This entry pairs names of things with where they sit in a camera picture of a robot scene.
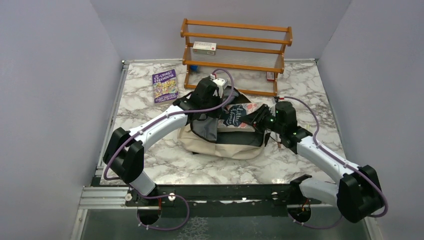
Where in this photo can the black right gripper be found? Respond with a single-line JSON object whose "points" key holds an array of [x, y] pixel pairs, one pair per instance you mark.
{"points": [[255, 119]]}

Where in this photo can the Little Women book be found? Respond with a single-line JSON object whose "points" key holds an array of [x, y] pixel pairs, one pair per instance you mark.
{"points": [[230, 119]]}

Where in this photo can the cream canvas backpack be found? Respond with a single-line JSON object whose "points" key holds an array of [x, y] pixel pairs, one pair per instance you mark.
{"points": [[202, 137]]}

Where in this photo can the purple Griffiths Denton book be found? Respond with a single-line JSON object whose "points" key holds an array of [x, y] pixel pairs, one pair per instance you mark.
{"points": [[165, 87]]}

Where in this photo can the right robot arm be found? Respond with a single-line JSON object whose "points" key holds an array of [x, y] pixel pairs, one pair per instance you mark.
{"points": [[356, 191]]}

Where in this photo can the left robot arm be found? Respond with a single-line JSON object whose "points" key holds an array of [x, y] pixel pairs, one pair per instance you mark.
{"points": [[125, 152]]}

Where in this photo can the red white small box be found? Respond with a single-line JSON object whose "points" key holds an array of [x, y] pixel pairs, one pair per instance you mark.
{"points": [[270, 76]]}

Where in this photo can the orange wooden shelf rack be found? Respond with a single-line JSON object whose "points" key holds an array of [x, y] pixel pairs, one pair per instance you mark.
{"points": [[239, 46]]}

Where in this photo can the grey green small box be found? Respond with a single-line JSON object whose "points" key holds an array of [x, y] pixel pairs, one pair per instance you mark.
{"points": [[204, 48]]}

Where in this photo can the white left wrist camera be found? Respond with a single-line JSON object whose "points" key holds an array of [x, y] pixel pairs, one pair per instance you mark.
{"points": [[221, 84]]}

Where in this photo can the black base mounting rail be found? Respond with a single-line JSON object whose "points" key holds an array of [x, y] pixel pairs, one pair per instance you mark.
{"points": [[220, 200]]}

